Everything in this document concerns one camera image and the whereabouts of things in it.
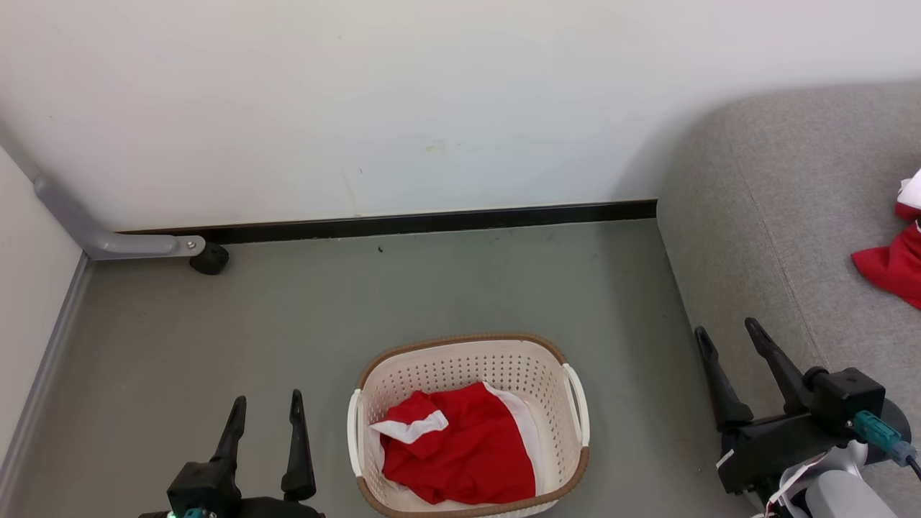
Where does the teal connector with black cable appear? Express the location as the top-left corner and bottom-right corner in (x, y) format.
(853, 410), (921, 481)

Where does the black caster wheel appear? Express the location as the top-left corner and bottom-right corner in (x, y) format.
(189, 242), (230, 276)

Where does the grey metal partition foot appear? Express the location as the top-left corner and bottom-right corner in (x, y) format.
(32, 176), (207, 261)

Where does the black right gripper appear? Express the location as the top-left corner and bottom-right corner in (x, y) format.
(694, 317), (861, 497)

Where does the black wall baseboard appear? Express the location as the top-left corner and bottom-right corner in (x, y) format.
(119, 199), (658, 245)

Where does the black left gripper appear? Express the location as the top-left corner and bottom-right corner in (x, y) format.
(138, 389), (325, 518)

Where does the grey partition bottom rail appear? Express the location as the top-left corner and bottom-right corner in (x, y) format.
(0, 252), (93, 497)

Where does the grey fabric sofa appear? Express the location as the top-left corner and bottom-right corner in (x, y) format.
(656, 81), (921, 518)

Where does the red white-trimmed garment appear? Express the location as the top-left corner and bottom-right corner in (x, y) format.
(369, 381), (542, 506)
(851, 169), (921, 310)

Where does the cream perforated laundry basket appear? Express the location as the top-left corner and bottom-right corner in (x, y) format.
(348, 332), (591, 518)

